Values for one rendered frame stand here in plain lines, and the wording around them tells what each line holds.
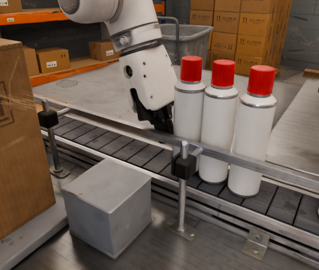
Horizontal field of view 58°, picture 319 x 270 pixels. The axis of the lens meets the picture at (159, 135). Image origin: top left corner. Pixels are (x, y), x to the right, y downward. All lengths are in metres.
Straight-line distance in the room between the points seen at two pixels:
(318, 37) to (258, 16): 1.54
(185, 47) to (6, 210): 2.32
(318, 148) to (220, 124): 0.30
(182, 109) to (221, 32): 3.62
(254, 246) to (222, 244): 0.05
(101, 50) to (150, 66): 3.98
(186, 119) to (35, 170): 0.25
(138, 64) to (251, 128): 0.20
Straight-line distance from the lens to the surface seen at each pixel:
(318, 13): 5.12
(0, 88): 0.42
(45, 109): 0.58
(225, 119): 0.45
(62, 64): 4.11
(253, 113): 0.42
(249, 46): 3.90
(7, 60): 0.42
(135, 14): 0.47
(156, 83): 0.48
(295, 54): 5.27
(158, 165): 0.55
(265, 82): 0.41
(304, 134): 0.74
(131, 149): 0.60
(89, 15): 0.44
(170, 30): 3.47
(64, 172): 0.64
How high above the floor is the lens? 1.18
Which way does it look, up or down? 28 degrees down
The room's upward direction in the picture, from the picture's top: straight up
